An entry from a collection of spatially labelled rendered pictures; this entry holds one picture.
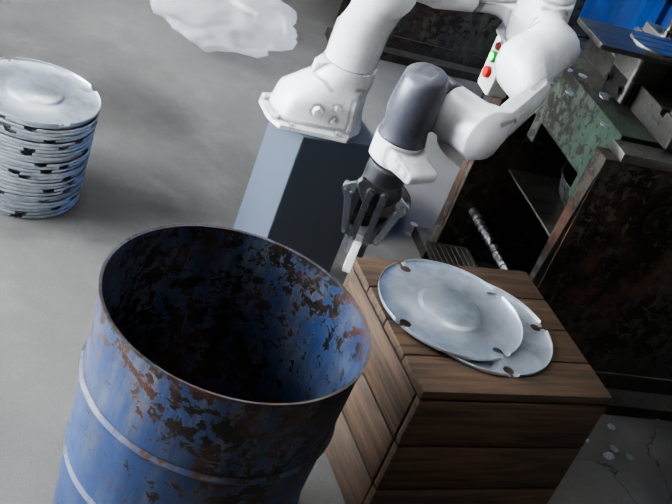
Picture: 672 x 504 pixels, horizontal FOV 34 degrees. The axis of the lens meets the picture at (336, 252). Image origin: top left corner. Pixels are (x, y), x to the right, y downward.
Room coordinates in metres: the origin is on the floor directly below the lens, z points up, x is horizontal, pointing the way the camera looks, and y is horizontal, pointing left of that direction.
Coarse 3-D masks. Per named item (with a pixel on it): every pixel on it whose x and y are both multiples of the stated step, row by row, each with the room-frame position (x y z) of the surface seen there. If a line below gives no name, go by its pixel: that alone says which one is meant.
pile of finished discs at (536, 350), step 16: (496, 288) 1.91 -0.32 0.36; (512, 304) 1.88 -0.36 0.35; (528, 320) 1.84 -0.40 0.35; (528, 336) 1.79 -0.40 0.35; (544, 336) 1.81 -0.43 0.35; (496, 352) 1.69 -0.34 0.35; (528, 352) 1.74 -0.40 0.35; (544, 352) 1.76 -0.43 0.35; (480, 368) 1.62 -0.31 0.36; (496, 368) 1.65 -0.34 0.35; (512, 368) 1.67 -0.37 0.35; (528, 368) 1.69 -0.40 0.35
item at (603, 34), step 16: (592, 32) 2.33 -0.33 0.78; (608, 32) 2.37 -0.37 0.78; (624, 32) 2.42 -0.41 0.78; (640, 32) 2.45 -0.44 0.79; (608, 48) 2.28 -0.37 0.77; (624, 48) 2.30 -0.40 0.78; (640, 48) 2.35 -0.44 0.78; (656, 48) 2.38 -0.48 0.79; (624, 64) 2.39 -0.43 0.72; (640, 64) 2.35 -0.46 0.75; (656, 64) 2.36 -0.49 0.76; (608, 80) 2.41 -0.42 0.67; (624, 80) 2.36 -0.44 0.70; (640, 80) 2.35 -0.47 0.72; (656, 80) 2.37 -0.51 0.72; (624, 96) 2.35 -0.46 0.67
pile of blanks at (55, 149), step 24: (0, 120) 2.00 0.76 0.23; (96, 120) 2.17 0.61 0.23; (0, 144) 2.01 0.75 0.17; (24, 144) 2.01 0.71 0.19; (48, 144) 2.04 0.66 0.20; (72, 144) 2.08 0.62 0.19; (0, 168) 2.01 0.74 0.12; (24, 168) 2.03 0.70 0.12; (48, 168) 2.05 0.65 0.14; (72, 168) 2.10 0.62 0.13; (0, 192) 2.02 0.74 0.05; (24, 192) 2.03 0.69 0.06; (48, 192) 2.07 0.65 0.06; (72, 192) 2.12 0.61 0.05; (24, 216) 2.03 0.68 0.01; (48, 216) 2.06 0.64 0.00
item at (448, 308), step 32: (384, 288) 1.74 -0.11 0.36; (416, 288) 1.79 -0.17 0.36; (448, 288) 1.82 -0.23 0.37; (480, 288) 1.88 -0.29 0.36; (416, 320) 1.68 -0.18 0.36; (448, 320) 1.71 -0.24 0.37; (480, 320) 1.76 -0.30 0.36; (512, 320) 1.81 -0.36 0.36; (448, 352) 1.62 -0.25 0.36; (480, 352) 1.66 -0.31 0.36; (512, 352) 1.69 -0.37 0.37
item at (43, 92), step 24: (0, 72) 2.17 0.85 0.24; (24, 72) 2.21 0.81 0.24; (48, 72) 2.26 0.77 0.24; (72, 72) 2.29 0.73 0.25; (0, 96) 2.07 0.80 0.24; (24, 96) 2.10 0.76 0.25; (48, 96) 2.14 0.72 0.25; (72, 96) 2.19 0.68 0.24; (96, 96) 2.24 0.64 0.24; (24, 120) 2.01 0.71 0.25; (48, 120) 2.05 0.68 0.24; (72, 120) 2.09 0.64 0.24
